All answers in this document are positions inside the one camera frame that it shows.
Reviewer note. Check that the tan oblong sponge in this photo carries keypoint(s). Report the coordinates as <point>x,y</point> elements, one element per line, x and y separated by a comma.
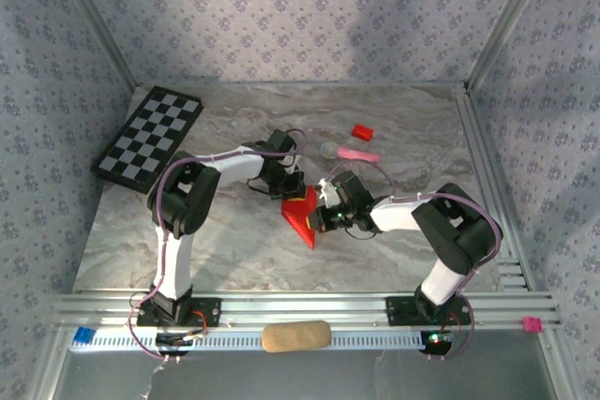
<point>295,336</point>

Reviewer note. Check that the aluminium corner post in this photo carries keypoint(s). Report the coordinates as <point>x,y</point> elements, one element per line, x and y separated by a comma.
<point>507,20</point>
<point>94,20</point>

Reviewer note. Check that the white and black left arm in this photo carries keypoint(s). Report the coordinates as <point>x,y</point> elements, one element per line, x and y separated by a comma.
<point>180,203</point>

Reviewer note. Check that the small pink block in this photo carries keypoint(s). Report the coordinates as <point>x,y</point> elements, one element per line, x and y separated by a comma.
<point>532,324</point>

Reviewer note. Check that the pink toy microphone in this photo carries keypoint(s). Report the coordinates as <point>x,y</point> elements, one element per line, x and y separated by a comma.
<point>356,154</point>

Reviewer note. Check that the small blue block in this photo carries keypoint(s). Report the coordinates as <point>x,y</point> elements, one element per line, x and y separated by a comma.
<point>84,334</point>

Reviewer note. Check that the small red block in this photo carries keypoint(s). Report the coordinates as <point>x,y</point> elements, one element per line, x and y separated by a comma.
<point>362,132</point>

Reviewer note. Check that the grooved aluminium rail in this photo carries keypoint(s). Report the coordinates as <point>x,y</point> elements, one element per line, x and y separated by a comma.
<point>473,147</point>
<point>304,308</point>

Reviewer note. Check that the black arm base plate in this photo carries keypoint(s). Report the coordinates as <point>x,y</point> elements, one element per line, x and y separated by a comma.
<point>398,311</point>
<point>211,311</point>

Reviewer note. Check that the red paper sheet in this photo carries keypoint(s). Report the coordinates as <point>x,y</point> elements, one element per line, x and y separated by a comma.
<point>300,219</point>

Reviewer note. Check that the black round controller board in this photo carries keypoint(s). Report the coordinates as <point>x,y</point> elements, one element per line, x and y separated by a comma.
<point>436,341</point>
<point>171,341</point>

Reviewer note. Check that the black and white chessboard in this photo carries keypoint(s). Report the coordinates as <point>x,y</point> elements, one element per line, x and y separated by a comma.
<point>150,137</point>

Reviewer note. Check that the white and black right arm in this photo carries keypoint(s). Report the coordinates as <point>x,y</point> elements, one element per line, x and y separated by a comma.
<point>450,231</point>

